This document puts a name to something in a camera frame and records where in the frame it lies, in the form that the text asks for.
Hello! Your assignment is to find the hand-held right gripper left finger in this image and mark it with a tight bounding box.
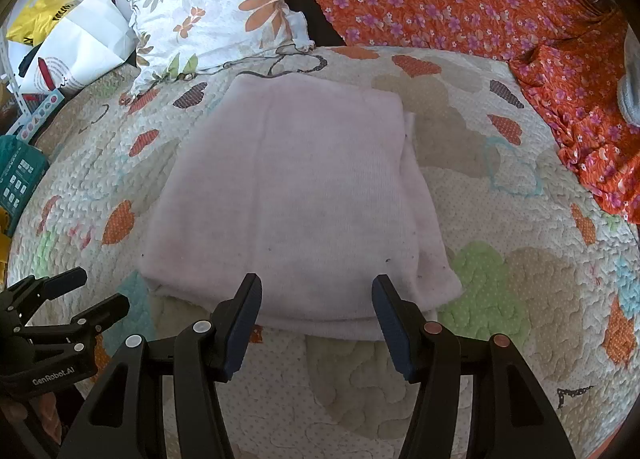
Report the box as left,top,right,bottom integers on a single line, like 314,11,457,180
57,273,264,459

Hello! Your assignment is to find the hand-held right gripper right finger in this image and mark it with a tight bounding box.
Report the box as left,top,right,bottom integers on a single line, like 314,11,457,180
371,274,577,459

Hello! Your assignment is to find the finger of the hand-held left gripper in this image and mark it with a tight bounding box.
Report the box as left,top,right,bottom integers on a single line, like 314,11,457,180
0,266,89,316
20,293,132,357

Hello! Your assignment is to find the white floral print sweater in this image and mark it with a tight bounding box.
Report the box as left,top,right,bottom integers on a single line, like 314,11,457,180
136,75,463,341

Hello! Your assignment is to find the person's left hand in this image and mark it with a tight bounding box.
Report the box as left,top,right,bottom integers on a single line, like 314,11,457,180
0,384,63,442

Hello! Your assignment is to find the green cardboard box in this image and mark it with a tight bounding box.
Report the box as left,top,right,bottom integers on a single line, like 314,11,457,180
0,135,49,220

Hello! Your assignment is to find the patterned quilted bedspread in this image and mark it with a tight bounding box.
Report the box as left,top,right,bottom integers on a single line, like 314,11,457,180
0,44,640,459

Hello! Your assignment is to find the white perforated strip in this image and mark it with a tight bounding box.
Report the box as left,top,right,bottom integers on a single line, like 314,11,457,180
0,34,32,106

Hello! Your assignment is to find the white paper bag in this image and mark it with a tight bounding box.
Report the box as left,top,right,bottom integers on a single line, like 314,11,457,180
20,0,139,96

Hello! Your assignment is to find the yellow plastic bag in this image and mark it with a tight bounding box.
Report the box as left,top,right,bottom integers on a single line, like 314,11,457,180
6,0,82,48

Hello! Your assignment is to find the white floral pillow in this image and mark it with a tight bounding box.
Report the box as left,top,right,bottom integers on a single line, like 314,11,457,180
125,0,317,96

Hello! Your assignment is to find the orange floral cloth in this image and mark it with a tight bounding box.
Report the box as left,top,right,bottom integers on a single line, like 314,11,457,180
277,0,640,226

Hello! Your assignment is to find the grey fabric item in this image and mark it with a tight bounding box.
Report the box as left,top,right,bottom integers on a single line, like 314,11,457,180
617,29,640,128

